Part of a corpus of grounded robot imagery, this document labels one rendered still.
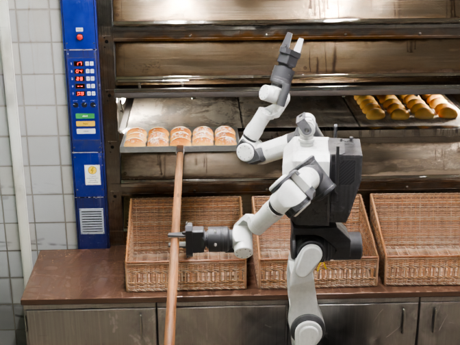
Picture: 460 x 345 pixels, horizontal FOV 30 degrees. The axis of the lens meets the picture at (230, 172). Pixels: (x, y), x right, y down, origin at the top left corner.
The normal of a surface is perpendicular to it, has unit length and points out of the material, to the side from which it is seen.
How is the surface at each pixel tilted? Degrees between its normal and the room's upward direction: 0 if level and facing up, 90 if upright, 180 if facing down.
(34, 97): 90
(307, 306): 90
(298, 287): 114
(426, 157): 70
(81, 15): 90
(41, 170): 90
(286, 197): 62
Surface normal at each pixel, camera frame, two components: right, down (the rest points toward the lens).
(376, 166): 0.07, 0.02
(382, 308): 0.04, 0.37
